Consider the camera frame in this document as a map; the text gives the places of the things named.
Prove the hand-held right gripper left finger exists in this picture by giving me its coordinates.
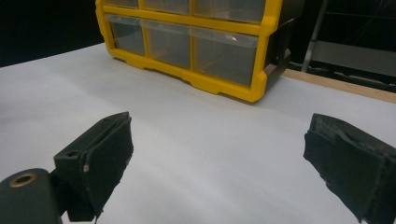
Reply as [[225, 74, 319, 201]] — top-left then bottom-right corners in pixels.
[[49, 111, 134, 223]]

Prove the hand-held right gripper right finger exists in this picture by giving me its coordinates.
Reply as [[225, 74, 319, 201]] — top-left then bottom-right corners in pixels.
[[303, 112, 396, 224]]

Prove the yellow drawer organizer cabinet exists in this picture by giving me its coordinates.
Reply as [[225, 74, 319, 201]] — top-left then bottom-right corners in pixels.
[[94, 0, 307, 104]]

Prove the grey metal stand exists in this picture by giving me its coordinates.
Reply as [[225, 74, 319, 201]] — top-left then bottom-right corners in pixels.
[[300, 0, 396, 78]]

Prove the white board sheet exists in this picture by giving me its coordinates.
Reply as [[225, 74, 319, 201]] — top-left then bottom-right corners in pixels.
[[0, 42, 396, 224]]

